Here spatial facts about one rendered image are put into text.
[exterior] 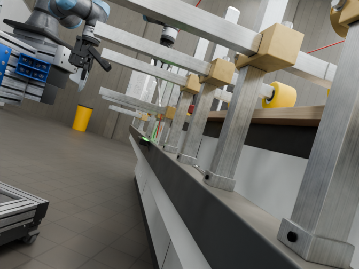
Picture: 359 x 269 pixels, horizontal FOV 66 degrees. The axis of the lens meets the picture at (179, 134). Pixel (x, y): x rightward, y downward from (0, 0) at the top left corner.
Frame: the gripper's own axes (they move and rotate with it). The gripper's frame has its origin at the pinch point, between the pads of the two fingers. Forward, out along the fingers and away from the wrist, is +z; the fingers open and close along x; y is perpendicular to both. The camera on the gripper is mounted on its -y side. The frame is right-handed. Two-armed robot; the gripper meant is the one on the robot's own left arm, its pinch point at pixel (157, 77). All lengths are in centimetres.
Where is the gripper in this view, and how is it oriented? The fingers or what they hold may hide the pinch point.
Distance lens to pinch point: 139.6
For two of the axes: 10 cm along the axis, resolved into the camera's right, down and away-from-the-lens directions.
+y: -5.1, -1.6, 8.4
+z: -2.9, 9.6, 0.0
